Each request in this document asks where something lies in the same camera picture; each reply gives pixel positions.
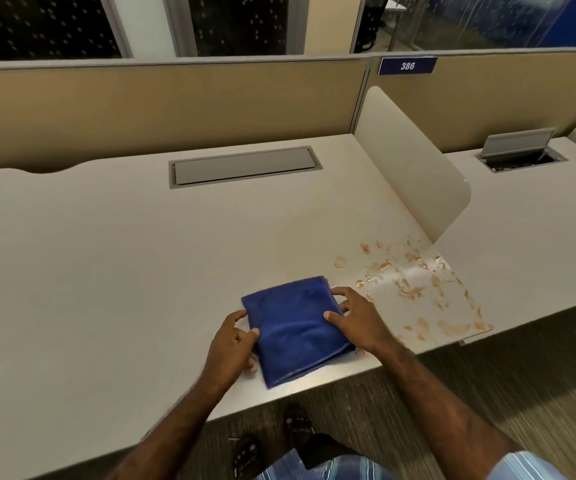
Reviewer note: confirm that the black sandal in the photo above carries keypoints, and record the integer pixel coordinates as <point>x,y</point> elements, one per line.
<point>245,457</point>
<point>299,424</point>

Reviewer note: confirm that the orange stain patch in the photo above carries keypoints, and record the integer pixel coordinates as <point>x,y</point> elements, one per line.
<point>418,289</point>

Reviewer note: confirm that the long beige partition panel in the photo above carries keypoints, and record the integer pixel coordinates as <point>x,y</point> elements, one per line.
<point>167,109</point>

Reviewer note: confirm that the person's right forearm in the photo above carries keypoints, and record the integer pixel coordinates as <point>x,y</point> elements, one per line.
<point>443,409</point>

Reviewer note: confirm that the person's left hand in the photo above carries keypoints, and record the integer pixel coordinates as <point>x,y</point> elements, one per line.
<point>223,354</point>

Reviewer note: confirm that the blue cloth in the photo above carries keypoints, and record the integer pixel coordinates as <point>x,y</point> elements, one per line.
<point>295,334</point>

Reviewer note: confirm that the person's left thumb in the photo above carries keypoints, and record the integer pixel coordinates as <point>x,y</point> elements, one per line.
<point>249,336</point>

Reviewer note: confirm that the person's right thumb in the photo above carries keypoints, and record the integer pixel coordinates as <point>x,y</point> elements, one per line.
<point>337,322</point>

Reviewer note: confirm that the person's left forearm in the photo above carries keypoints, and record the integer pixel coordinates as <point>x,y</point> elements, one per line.
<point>173,429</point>

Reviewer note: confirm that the black office chair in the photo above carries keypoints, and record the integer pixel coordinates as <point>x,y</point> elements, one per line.
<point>370,22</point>

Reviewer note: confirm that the striped blue shirt sleeve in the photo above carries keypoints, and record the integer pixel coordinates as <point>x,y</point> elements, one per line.
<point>530,467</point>

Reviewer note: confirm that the beige partition panel with label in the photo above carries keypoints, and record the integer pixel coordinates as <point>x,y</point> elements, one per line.
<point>493,99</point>

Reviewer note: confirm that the white background table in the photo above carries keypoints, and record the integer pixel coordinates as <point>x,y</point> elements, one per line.
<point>397,9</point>

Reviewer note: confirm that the striped blue shorts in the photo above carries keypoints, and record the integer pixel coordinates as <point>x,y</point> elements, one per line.
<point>338,470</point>

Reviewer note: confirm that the person's right hand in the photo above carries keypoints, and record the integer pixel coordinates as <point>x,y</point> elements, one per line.
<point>368,324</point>

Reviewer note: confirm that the blue number label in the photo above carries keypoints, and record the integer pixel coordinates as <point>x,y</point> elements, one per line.
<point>407,66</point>

